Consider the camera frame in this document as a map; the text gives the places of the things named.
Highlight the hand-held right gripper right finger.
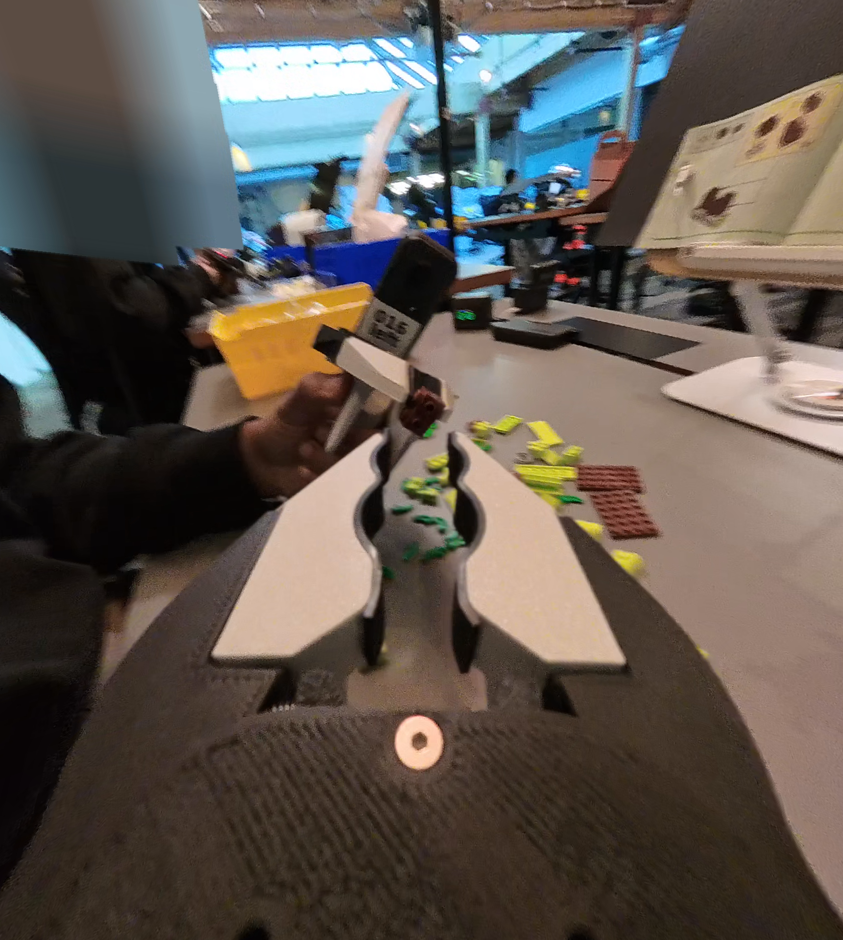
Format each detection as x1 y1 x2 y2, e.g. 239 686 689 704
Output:
447 430 628 675

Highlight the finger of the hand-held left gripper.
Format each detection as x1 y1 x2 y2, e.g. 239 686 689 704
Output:
389 366 460 454
335 338 413 403

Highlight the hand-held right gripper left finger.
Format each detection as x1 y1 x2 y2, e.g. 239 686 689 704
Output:
210 430 393 673

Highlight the brown toy brick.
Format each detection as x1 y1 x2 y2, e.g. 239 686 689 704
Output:
398 388 446 436

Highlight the instruction booklet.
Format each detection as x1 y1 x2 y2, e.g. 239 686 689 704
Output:
634 70 843 251

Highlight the person's left forearm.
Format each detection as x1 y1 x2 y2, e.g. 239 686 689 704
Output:
0 349 268 577

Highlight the person's left hand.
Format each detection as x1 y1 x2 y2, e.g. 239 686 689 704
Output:
240 371 363 499

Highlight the black charger green display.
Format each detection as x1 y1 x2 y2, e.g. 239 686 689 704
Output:
452 292 494 331

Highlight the blue plastic bin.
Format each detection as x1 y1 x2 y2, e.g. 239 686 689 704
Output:
263 229 453 289

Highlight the white cardboard sign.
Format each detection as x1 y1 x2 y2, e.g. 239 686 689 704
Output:
350 92 416 243

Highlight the yellow plastic bin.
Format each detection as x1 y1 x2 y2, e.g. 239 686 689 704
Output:
208 282 374 401

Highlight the black power adapter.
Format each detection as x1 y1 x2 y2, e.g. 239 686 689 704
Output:
513 260 562 313

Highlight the black flat box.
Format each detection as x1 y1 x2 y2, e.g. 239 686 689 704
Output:
491 319 581 351

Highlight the pile of toy bricks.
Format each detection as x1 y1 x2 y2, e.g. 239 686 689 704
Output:
383 413 663 583

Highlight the black pillar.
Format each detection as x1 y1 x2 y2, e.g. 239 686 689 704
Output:
427 0 456 236

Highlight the person's black clothing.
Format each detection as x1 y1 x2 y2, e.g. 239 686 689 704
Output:
0 242 235 934

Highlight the white book stand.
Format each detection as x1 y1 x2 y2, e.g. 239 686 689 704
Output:
645 242 843 471

